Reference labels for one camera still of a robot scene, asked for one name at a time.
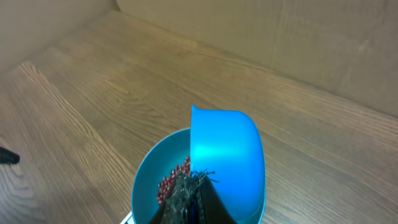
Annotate white digital kitchen scale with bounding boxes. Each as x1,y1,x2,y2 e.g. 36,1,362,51
120,211,135,224

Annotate teal blue bowl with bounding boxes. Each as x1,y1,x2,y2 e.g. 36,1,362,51
131,128,267,224

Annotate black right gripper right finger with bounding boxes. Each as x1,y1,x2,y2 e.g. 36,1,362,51
194,171,237,224

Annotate blue plastic measuring scoop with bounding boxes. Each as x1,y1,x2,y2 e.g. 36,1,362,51
190,106,266,223

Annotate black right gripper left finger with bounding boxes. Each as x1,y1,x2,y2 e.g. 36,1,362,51
149,172,196,224

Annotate red beans in bowl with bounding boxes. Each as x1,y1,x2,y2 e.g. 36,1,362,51
156,156,190,205

